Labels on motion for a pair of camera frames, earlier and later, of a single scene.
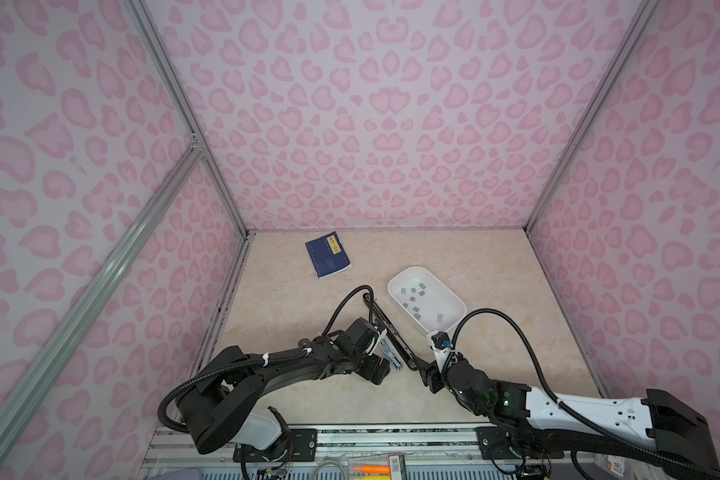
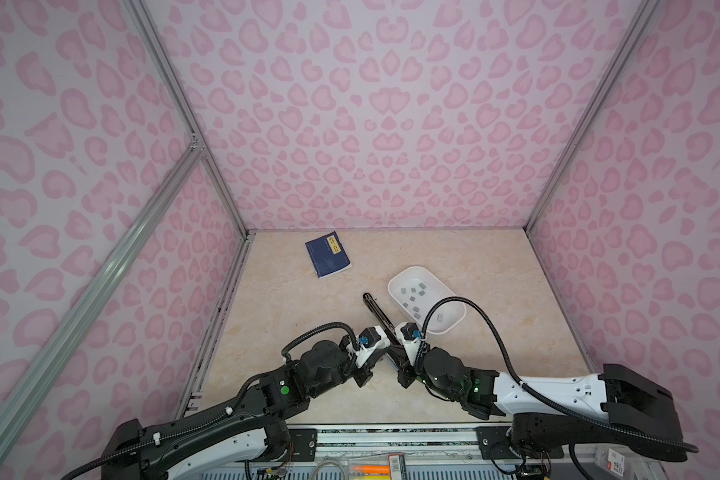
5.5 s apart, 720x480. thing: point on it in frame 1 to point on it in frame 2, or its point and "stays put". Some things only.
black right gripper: [430, 375] to [403, 368]
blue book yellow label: [328, 255] stays put
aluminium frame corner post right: [643, 21] stays put
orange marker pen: [372, 469] stays put
